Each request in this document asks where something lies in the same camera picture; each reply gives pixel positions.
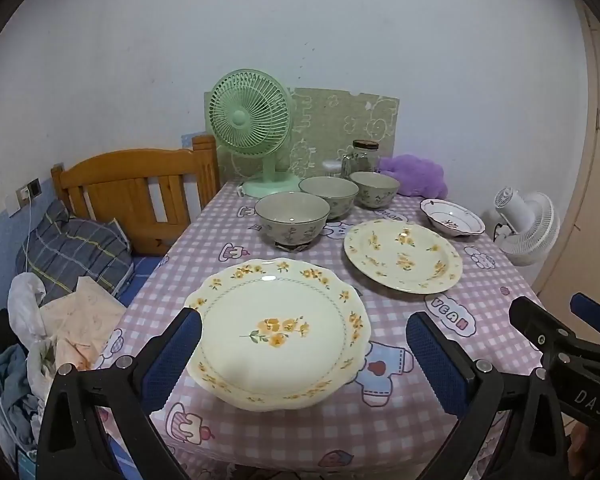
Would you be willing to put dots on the blue bed sheet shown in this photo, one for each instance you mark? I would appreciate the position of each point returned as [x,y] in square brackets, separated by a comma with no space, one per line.
[140,275]

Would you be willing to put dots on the wall socket panel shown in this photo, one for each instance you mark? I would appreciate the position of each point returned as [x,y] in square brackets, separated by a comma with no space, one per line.
[30,190]

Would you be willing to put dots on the beige door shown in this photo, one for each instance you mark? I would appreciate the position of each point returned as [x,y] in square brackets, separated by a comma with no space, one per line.
[595,210]

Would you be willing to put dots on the purple plush toy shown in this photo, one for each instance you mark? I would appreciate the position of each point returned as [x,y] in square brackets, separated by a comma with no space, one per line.
[415,175]

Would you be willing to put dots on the large scalloped floral plate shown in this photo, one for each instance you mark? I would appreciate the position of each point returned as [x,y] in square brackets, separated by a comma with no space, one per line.
[260,305]

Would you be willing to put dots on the pink checked tablecloth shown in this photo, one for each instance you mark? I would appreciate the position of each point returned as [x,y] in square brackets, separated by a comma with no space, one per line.
[280,440]

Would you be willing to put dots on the green sheep-print board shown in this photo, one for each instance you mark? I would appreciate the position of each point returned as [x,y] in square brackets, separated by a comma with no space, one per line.
[330,120]

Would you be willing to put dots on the grey-green ceramic bowl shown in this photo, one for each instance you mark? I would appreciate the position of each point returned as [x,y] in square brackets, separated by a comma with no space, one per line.
[330,192]
[375,195]
[290,230]

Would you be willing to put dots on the wooden bed headboard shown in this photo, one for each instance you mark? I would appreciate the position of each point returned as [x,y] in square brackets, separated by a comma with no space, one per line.
[115,175]

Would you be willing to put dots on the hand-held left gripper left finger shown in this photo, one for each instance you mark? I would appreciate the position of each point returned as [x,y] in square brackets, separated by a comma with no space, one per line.
[172,360]

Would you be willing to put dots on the white plug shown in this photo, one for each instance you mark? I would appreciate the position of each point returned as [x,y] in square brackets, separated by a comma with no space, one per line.
[243,190]

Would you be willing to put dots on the grey plaid pillow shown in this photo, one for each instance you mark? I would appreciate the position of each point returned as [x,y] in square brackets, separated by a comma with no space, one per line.
[75,255]

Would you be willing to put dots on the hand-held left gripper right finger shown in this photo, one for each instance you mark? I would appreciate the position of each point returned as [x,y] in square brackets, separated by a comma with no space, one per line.
[437,365]

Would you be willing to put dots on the white fan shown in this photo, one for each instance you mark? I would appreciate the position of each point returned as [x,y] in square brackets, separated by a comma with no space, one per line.
[530,230]

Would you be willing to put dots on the peach cloth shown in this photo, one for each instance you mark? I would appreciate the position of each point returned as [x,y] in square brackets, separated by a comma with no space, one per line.
[85,320]

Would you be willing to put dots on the round floral plate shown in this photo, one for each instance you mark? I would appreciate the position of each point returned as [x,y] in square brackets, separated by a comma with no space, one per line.
[405,280]

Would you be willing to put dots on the green desk fan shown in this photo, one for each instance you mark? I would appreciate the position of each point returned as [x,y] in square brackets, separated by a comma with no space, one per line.
[247,115]

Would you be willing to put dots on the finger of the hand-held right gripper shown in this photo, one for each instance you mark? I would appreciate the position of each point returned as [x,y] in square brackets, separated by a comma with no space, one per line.
[587,310]
[555,345]

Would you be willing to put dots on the glass jar with dark lid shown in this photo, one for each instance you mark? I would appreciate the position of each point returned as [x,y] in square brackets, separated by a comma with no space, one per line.
[366,160]

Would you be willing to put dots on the small red-rimmed dish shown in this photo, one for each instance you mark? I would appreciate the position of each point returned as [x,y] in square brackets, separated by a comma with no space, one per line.
[452,217]

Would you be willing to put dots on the cotton swab box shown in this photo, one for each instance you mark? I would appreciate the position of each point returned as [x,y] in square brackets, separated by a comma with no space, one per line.
[331,169]

